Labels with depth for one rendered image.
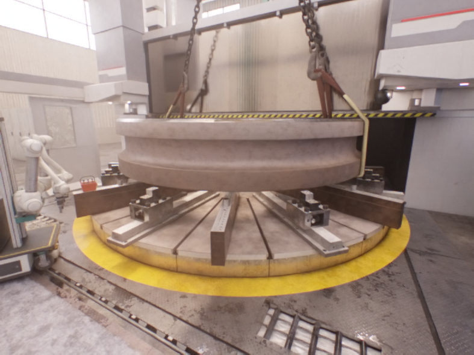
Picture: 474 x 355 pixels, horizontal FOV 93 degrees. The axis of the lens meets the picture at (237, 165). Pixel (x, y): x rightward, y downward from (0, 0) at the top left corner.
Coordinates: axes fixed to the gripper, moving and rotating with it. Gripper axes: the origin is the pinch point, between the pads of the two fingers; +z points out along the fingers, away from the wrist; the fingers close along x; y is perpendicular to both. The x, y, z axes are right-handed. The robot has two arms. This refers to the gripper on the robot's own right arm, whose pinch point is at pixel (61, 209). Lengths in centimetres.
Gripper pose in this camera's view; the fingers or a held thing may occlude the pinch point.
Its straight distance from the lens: 355.2
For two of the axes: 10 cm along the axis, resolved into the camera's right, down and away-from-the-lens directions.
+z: 0.0, 9.8, 2.0
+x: 5.4, 1.7, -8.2
